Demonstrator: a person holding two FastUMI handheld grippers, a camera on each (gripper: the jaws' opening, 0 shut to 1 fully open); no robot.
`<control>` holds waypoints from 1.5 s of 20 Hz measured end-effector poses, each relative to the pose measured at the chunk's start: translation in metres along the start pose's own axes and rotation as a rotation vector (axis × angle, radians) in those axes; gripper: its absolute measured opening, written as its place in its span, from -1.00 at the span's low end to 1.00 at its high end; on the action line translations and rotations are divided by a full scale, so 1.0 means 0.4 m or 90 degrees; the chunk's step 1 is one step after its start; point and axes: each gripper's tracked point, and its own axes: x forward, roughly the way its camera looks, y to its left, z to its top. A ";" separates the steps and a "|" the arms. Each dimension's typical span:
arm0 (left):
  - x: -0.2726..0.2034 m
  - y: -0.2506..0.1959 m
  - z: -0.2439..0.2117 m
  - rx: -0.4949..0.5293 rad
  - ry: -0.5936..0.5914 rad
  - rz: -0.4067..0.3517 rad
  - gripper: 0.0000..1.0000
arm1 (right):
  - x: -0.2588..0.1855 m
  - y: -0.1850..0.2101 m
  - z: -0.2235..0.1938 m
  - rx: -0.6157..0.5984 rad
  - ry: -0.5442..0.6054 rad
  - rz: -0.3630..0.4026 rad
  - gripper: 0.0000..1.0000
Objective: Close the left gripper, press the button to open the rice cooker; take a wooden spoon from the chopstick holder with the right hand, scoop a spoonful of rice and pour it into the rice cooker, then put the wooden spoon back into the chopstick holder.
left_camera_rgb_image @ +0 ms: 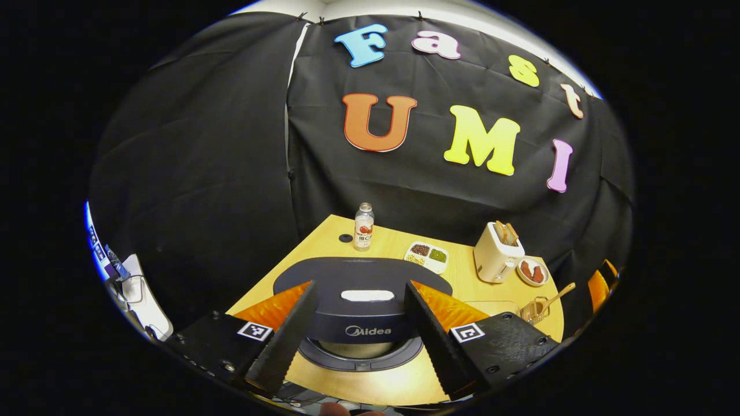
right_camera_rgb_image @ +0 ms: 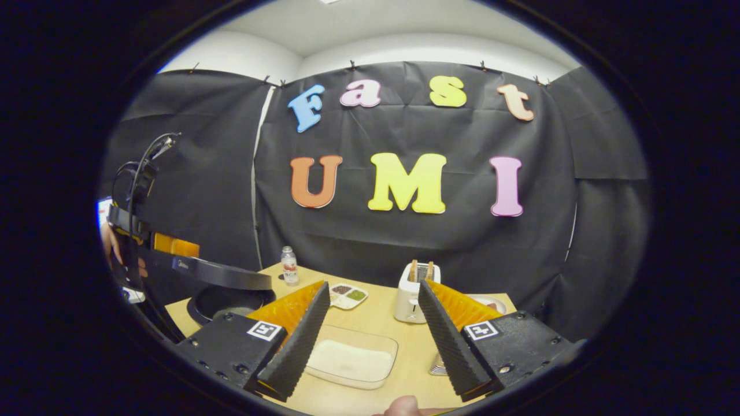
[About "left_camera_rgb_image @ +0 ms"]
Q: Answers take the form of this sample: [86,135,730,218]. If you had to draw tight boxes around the clear plastic box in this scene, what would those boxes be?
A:
[119,274,144,304]

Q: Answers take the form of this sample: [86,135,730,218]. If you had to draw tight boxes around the white divided bean dish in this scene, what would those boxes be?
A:
[404,241,449,275]

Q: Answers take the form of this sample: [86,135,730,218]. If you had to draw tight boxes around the dark grey rice cooker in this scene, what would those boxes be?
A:
[273,257,453,372]

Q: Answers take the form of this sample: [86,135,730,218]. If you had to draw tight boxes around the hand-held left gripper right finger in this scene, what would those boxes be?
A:
[404,280,560,402]

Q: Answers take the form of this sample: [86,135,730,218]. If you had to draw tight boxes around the clear bottle with red label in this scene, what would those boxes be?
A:
[353,202,375,252]

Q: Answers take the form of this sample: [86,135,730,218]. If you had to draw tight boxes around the white toaster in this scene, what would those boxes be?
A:
[473,221,526,284]

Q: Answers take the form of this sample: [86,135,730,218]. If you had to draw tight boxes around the black backdrop cloth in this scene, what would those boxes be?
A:
[87,12,637,341]

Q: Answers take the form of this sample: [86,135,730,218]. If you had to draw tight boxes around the computer monitor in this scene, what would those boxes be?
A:
[86,202,131,284]

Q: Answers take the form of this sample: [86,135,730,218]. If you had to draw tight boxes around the wooden spoon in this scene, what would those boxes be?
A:
[535,282,576,315]

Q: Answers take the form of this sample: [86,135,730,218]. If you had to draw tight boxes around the white side desk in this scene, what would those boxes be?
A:
[107,254,174,341]

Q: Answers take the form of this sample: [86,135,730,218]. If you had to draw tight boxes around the small white plate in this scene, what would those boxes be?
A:
[516,256,550,288]

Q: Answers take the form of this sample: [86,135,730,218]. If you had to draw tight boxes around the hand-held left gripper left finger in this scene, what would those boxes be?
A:
[165,280,320,399]

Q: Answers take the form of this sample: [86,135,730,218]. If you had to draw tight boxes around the metal mesh chopstick holder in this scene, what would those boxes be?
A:
[519,296,551,325]

